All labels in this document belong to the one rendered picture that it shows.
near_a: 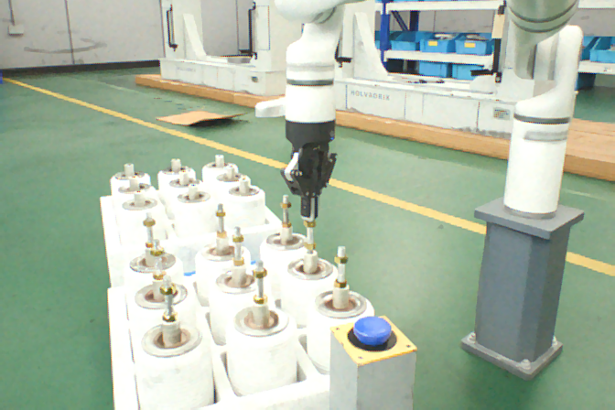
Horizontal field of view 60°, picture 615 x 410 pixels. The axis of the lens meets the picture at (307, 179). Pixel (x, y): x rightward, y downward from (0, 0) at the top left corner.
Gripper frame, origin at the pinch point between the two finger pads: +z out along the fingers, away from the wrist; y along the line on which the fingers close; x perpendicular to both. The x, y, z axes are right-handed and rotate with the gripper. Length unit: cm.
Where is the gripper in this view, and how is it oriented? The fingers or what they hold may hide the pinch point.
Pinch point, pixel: (310, 206)
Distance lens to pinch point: 83.3
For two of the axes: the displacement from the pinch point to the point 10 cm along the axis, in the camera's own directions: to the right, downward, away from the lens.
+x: -8.4, -1.6, 5.2
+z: 0.0, 9.6, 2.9
